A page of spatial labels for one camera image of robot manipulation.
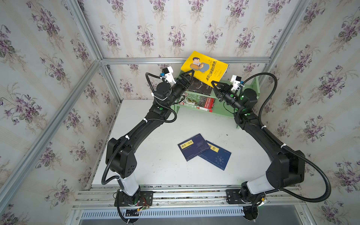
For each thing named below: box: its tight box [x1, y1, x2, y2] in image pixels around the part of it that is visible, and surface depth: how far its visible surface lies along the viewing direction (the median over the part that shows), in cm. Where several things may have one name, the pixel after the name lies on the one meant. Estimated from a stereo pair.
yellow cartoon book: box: [180, 50, 230, 88], surface depth 73 cm
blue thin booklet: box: [197, 140, 232, 171], surface depth 90 cm
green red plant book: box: [179, 92, 216, 113], surface depth 100 cm
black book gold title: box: [187, 76, 214, 96], surface depth 90 cm
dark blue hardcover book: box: [177, 133, 211, 162], surface depth 93 cm
